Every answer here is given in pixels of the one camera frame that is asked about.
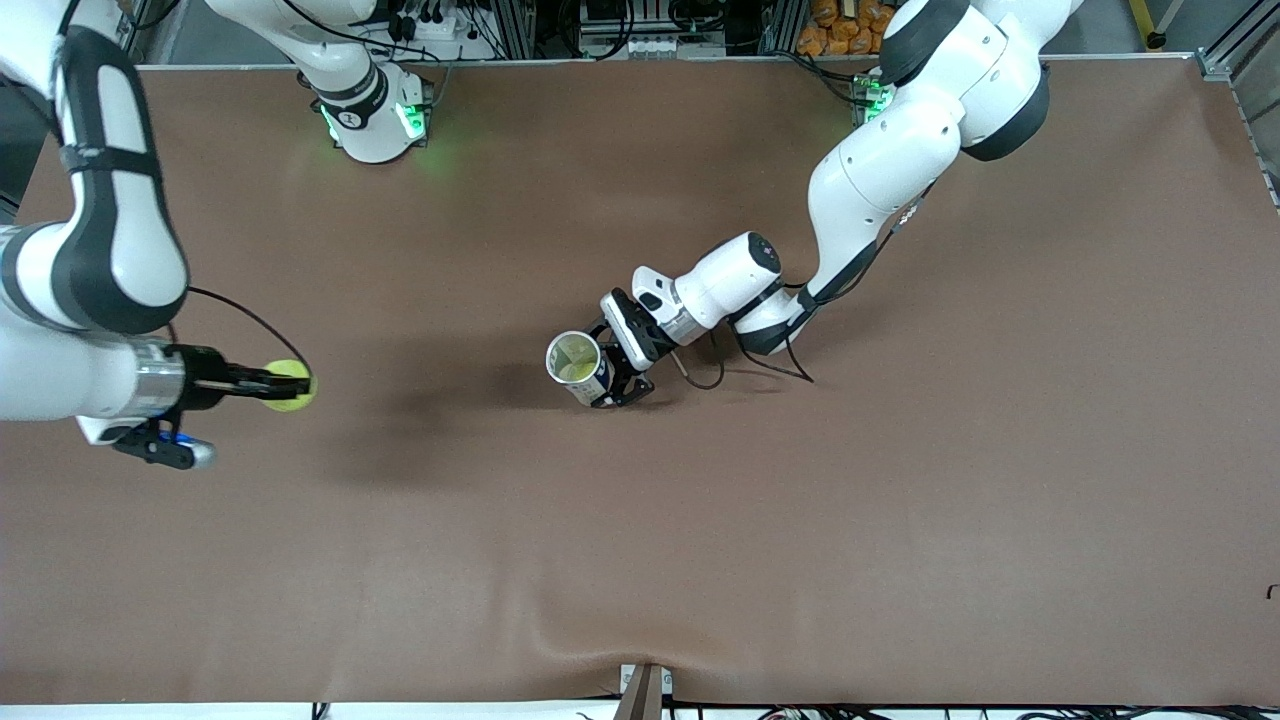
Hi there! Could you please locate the yellow Roland Garros tennis ball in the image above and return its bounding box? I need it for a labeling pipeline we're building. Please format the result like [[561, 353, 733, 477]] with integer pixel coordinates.
[[262, 358, 319, 414]]

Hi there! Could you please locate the blue white tennis ball can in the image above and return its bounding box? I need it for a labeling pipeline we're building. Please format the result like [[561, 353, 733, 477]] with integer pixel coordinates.
[[545, 330, 613, 406]]

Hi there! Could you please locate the brown table mat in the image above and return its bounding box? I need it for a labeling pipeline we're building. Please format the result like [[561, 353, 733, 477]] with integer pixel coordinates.
[[0, 55, 1280, 706]]

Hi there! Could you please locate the black electronics box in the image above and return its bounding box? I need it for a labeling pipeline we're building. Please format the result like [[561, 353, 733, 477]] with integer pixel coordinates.
[[578, 0, 736, 59]]

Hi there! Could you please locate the white power strip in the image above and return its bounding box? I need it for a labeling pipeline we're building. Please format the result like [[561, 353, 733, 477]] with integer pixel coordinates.
[[385, 8, 463, 43]]

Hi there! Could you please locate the pile of orange objects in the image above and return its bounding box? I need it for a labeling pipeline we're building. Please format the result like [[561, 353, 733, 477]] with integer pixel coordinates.
[[797, 0, 901, 57]]

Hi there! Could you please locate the yellow pole with black foot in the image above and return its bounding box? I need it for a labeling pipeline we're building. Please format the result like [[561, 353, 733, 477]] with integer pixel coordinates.
[[1130, 0, 1171, 51]]

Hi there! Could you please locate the brown post with white bracket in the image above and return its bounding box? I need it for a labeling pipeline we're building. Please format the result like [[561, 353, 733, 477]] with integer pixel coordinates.
[[615, 663, 673, 720]]

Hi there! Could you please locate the aluminium frame profile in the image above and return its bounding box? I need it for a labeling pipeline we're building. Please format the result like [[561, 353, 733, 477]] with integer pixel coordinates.
[[1195, 0, 1280, 209], [762, 0, 806, 56], [497, 0, 536, 59]]

